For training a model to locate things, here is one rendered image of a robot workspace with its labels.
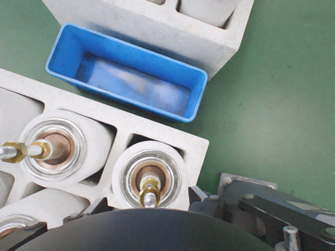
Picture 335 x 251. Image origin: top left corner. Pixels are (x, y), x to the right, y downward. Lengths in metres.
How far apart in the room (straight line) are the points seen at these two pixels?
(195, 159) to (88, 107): 0.19
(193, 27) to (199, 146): 0.20
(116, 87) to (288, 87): 0.45
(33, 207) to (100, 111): 0.15
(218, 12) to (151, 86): 0.24
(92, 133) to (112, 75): 0.29
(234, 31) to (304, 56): 0.33
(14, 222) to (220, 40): 0.38
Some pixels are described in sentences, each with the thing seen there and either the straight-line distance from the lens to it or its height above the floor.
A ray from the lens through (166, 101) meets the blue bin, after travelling 0.51.
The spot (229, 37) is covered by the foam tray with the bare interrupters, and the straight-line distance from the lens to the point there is 0.39.
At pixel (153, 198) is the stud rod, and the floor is 0.34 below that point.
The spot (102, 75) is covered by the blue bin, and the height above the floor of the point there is 0.00.
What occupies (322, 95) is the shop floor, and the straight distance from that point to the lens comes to 0.69.
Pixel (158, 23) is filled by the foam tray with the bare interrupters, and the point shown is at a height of 0.17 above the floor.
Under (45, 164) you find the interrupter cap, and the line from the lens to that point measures 0.28.
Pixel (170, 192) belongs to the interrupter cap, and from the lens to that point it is 0.25.
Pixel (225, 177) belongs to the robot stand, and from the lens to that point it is 0.52.
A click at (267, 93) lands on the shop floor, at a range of 0.60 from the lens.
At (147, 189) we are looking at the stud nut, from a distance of 0.18.
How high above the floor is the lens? 0.50
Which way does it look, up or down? 83 degrees down
